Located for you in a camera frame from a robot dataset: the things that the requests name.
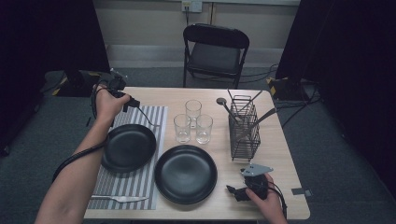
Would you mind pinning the clear drinking glass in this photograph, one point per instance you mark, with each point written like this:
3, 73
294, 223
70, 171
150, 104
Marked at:
182, 132
204, 132
193, 115

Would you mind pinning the dark metal spoon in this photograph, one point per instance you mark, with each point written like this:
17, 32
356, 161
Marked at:
221, 100

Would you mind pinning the black folding chair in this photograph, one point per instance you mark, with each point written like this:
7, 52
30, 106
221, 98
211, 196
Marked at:
214, 59

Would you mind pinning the stand base with hazard tape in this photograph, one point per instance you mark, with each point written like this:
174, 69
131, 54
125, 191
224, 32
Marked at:
286, 90
77, 88

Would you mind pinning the grey tape piece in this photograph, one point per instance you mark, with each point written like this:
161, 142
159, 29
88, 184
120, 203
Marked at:
300, 191

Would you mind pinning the person's right hand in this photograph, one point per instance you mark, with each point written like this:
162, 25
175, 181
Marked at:
272, 207

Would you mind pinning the thin metal rod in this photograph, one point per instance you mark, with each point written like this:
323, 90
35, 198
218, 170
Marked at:
257, 95
229, 94

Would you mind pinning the black curtain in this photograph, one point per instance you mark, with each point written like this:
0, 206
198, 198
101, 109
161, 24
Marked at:
358, 62
46, 37

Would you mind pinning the white wall socket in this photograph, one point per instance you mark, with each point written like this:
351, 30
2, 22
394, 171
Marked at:
196, 6

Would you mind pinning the grey white striped placemat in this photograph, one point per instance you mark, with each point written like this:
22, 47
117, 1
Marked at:
149, 186

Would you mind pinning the black round plate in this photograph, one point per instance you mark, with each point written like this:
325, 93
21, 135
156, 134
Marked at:
130, 147
186, 174

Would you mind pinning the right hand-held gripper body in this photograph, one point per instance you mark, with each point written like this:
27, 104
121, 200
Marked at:
257, 188

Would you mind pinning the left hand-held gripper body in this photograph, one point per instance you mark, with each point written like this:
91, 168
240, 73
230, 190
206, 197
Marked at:
115, 83

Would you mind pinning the wall conduit pipe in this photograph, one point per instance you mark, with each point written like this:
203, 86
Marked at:
213, 14

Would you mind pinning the person's left hand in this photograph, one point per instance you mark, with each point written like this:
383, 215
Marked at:
107, 107

